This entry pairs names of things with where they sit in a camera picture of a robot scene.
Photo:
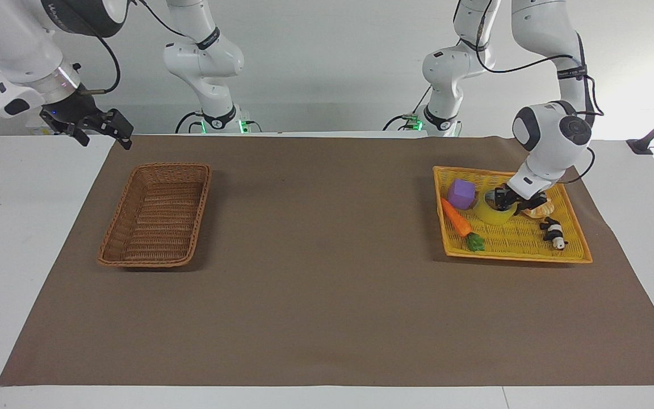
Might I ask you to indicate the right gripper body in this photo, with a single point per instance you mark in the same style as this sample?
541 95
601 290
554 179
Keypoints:
71 107

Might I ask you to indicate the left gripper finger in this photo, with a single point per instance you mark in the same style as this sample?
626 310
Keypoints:
514 207
501 200

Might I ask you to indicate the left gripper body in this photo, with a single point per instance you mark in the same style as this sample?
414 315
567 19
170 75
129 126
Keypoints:
531 201

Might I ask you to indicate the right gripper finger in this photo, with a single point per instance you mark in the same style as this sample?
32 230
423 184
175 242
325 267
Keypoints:
77 134
118 122

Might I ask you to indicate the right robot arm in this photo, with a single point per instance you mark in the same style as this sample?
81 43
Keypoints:
208 59

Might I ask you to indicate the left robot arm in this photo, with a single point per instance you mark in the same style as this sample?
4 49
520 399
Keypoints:
554 133

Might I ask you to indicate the yellow woven basket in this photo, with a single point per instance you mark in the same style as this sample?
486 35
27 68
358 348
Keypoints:
517 238

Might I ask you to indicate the brown wicker basket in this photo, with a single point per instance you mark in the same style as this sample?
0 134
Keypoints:
154 218

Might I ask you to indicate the orange toy bread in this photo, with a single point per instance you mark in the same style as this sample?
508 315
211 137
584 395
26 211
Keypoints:
538 212

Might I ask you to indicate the toy panda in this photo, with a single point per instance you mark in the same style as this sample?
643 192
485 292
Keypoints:
554 232

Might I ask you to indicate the purple cube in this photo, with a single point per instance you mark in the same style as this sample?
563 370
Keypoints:
461 194

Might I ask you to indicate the orange toy carrot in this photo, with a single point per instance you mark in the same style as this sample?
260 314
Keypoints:
455 219

